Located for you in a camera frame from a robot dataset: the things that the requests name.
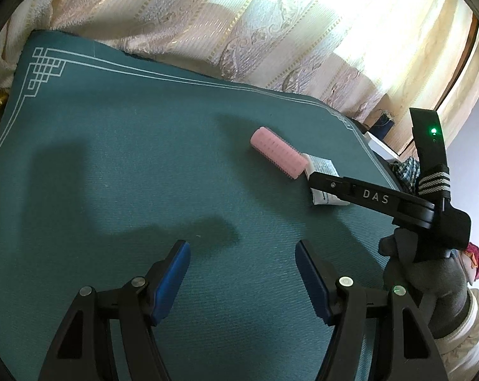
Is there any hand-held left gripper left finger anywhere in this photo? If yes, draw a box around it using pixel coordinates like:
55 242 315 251
37 239 192 381

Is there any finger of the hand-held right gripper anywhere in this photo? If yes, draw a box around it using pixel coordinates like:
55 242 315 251
308 170 436 225

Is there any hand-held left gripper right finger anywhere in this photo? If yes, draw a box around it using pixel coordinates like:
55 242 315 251
295 239 448 381

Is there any white packet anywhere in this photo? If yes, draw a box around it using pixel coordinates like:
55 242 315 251
303 158 350 207

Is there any person's right forearm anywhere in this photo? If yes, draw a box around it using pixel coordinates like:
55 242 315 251
434 288 479 370

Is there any person's right hand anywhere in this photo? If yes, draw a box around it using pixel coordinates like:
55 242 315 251
378 226 472 338

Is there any plaid folded cloth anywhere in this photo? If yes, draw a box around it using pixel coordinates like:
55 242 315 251
392 156 420 193

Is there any white power strip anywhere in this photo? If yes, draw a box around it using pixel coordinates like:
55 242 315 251
365 132 401 160

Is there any pink hair roller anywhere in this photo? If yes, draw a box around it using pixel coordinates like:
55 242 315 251
250 126 309 182

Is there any cream patterned curtain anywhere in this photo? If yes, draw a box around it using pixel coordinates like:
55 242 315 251
438 28 479 155
0 0 476 124

